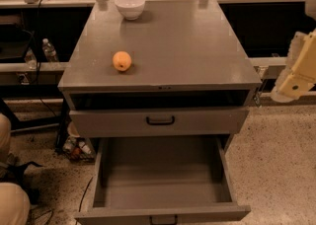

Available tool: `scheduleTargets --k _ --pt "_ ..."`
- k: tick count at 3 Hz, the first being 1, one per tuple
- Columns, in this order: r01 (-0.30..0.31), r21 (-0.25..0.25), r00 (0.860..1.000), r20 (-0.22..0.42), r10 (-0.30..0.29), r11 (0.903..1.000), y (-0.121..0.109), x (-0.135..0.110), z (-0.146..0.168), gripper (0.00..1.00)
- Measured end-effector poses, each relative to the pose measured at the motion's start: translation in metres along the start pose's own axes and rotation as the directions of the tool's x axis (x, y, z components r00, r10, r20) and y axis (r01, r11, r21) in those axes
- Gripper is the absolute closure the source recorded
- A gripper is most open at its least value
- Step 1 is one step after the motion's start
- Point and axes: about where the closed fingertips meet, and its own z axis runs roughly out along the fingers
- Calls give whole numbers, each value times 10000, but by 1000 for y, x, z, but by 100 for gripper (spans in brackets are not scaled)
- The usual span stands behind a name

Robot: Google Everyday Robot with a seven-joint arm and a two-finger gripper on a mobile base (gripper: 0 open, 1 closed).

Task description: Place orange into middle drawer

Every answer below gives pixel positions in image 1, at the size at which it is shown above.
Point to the orange fruit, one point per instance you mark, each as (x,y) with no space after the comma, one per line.
(121,61)

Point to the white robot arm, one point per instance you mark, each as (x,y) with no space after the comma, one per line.
(299,75)

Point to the grey upper drawer front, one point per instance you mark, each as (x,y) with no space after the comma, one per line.
(159,122)

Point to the grey metal drawer cabinet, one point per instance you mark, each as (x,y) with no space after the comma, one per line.
(184,54)

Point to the open grey lower drawer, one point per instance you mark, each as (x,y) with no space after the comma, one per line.
(167,180)

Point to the white ceramic bowl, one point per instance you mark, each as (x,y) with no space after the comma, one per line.
(130,9)

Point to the clear plastic water bottle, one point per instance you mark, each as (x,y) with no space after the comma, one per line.
(49,51)

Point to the person in beige trousers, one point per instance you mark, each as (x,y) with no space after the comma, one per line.
(16,201)

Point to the wire basket of small items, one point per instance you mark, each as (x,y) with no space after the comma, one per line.
(77,147)

